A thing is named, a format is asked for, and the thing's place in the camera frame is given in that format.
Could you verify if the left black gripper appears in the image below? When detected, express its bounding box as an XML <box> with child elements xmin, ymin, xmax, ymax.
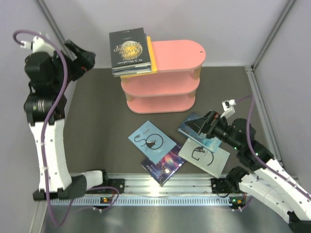
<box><xmin>50</xmin><ymin>40</ymin><xmax>95</xmax><ymax>91</ymax></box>

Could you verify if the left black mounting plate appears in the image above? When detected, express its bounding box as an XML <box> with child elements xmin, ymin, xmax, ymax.
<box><xmin>107</xmin><ymin>178</ymin><xmax>125</xmax><ymax>194</ymax></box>

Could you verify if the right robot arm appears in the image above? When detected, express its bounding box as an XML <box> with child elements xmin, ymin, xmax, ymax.
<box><xmin>185</xmin><ymin>110</ymin><xmax>311</xmax><ymax>233</ymax></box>

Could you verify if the grey white book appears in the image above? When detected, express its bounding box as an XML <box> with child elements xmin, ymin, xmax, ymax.
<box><xmin>178</xmin><ymin>139</ymin><xmax>230</xmax><ymax>178</ymax></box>

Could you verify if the black moon cover book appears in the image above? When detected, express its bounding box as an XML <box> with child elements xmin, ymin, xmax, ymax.
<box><xmin>109</xmin><ymin>27</ymin><xmax>151</xmax><ymax>70</ymax></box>

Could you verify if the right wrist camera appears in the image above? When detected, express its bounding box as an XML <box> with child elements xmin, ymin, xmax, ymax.
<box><xmin>220</xmin><ymin>99</ymin><xmax>236</xmax><ymax>119</ymax></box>

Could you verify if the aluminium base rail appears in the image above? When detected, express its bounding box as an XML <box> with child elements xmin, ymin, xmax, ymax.
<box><xmin>38</xmin><ymin>172</ymin><xmax>304</xmax><ymax>207</ymax></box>

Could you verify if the pink three-tier shelf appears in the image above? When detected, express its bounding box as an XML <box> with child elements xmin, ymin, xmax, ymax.
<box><xmin>121</xmin><ymin>39</ymin><xmax>206</xmax><ymax>114</ymax></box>

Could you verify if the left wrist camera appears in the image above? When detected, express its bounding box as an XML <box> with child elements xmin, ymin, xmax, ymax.
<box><xmin>20</xmin><ymin>36</ymin><xmax>54</xmax><ymax>56</ymax></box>

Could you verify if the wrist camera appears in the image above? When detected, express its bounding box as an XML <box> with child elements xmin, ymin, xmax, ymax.
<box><xmin>20</xmin><ymin>36</ymin><xmax>54</xmax><ymax>56</ymax></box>
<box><xmin>220</xmin><ymin>99</ymin><xmax>236</xmax><ymax>119</ymax></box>

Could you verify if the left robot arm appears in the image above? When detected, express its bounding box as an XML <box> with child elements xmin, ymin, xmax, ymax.
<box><xmin>24</xmin><ymin>36</ymin><xmax>110</xmax><ymax>200</ymax></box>

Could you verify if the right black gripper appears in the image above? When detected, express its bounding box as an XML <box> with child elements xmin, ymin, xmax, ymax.
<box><xmin>185</xmin><ymin>109</ymin><xmax>241</xmax><ymax>150</ymax></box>

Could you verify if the navy blue book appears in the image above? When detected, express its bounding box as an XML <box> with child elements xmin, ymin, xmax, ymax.
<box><xmin>112</xmin><ymin>65</ymin><xmax>152</xmax><ymax>77</ymax></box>

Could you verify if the black mounting plate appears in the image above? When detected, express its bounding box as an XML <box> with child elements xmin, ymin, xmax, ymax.
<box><xmin>107</xmin><ymin>178</ymin><xmax>125</xmax><ymax>194</ymax></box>
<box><xmin>210</xmin><ymin>178</ymin><xmax>236</xmax><ymax>195</ymax></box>

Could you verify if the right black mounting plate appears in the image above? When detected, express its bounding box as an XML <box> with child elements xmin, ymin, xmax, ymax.
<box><xmin>210</xmin><ymin>178</ymin><xmax>236</xmax><ymax>195</ymax></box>

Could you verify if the teal ocean cover book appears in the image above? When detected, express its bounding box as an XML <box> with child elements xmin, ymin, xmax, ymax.
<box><xmin>177</xmin><ymin>112</ymin><xmax>221</xmax><ymax>152</ymax></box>

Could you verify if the purple Robinson Crusoe book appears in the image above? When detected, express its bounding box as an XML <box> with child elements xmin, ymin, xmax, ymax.
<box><xmin>141</xmin><ymin>144</ymin><xmax>186</xmax><ymax>186</ymax></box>

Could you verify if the yellow book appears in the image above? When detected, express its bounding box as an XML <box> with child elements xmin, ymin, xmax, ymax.
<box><xmin>120</xmin><ymin>36</ymin><xmax>157</xmax><ymax>79</ymax></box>

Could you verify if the light blue cat book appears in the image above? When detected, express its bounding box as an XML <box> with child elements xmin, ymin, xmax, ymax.
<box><xmin>128</xmin><ymin>121</ymin><xmax>177</xmax><ymax>164</ymax></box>

